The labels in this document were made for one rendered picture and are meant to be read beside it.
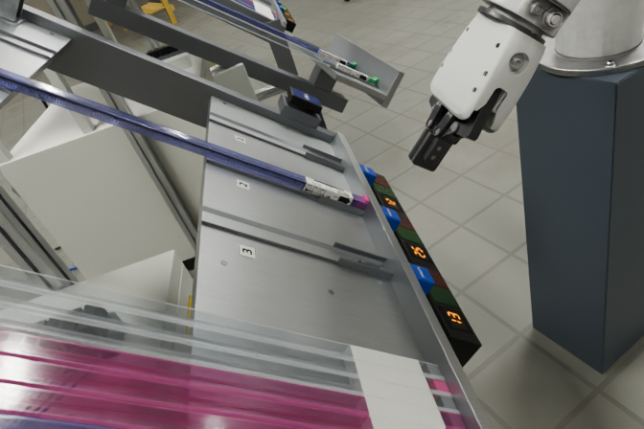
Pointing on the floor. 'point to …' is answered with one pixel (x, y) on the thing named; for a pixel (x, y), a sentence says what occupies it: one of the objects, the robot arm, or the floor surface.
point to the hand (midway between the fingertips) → (429, 150)
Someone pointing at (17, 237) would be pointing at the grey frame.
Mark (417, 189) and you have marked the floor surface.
